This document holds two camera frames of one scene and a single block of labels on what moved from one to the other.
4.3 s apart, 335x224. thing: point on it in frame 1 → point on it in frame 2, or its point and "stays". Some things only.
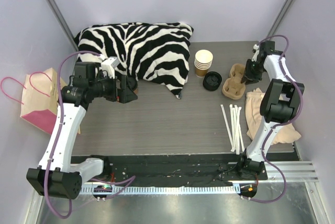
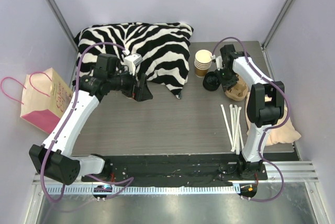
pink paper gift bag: x=39 y=101 stays
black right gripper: x=250 y=75 → x=230 y=80
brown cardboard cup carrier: x=232 y=87 stays
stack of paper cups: x=202 y=62 stays
